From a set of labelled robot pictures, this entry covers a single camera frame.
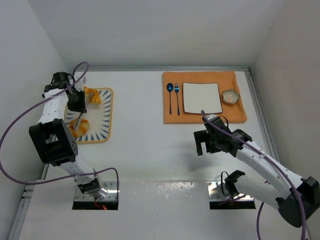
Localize metal serving tongs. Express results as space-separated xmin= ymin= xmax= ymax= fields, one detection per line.
xmin=74 ymin=92 xmax=93 ymax=130

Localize curled striped croissant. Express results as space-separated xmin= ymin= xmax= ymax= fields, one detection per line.
xmin=68 ymin=118 xmax=90 ymax=138

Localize long striped croissant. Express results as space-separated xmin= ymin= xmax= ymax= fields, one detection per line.
xmin=84 ymin=86 xmax=102 ymax=105

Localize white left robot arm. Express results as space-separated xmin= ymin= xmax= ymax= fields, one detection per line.
xmin=28 ymin=72 xmax=102 ymax=198

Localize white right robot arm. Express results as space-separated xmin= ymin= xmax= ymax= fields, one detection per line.
xmin=193 ymin=114 xmax=320 ymax=228

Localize blue patterned serving tray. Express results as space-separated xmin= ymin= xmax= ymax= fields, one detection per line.
xmin=64 ymin=87 xmax=114 ymax=144

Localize orange cloth placemat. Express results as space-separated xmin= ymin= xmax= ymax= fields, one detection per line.
xmin=162 ymin=71 xmax=240 ymax=124

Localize small flower-shaped sauce dish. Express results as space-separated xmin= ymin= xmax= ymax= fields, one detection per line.
xmin=222 ymin=89 xmax=240 ymax=105

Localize white square plate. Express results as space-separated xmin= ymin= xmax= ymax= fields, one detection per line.
xmin=182 ymin=82 xmax=223 ymax=114

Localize blue metal fork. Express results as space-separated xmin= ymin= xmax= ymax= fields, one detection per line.
xmin=174 ymin=83 xmax=180 ymax=116

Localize blue metal spoon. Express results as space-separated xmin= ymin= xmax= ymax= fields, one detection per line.
xmin=166 ymin=83 xmax=174 ymax=115

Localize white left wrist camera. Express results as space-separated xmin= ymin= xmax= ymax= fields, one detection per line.
xmin=73 ymin=77 xmax=87 ymax=92

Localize black right base cable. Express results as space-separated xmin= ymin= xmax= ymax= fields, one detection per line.
xmin=220 ymin=171 xmax=233 ymax=200

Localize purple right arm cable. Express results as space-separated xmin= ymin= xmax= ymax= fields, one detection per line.
xmin=201 ymin=109 xmax=310 ymax=240

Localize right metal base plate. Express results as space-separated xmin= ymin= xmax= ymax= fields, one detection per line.
xmin=207 ymin=181 xmax=256 ymax=210

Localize metal base plate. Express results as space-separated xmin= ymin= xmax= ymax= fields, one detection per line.
xmin=207 ymin=181 xmax=256 ymax=210
xmin=72 ymin=181 xmax=120 ymax=211

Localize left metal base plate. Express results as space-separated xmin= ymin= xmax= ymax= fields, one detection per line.
xmin=72 ymin=181 xmax=120 ymax=211

